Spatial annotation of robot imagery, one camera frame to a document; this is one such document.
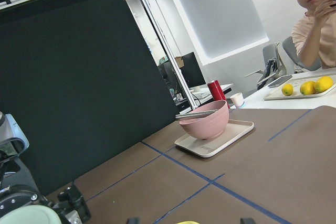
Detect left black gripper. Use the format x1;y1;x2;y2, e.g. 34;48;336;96
0;153;92;224

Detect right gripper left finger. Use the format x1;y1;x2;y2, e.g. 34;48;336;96
127;217;140;224

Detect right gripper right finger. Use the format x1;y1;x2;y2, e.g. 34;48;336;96
240;218;254;224

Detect mint green plastic cup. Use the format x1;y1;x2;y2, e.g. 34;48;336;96
1;205;61;224

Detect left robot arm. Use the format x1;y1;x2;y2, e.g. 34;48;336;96
1;113;91;223

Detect yellow cup on rack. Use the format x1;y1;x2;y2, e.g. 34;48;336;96
177;221;199;224

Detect white paper cup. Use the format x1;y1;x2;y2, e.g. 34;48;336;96
230;92;244;108

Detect cream rabbit tray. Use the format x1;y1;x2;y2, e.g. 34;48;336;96
174;120;255;158

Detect pink bowl with ice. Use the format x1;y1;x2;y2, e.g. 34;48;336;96
179;100;229;140

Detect steel tongs in bowl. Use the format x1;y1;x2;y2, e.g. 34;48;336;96
175;110;217;120

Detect red thermos bottle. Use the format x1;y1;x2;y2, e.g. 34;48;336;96
207;80;226;101

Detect lemon on side tray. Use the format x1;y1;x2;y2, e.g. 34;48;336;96
281;84;293;96

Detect lemon side tray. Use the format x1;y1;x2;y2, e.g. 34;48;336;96
314;76;333;93
300;81;316;95

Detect smartphone on table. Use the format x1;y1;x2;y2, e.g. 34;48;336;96
268;75;292;88

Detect cream tray with lemons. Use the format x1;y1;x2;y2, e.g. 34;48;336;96
264;81;335;100

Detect black monitor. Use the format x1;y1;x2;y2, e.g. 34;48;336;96
180;52;206;88

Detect grey office chair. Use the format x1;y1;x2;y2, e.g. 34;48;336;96
245;36;321;90

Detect person in peach shirt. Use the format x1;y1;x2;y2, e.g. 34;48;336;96
291;0;335;69

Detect aluminium frame post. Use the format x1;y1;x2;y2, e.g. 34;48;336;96
123;0;196;111

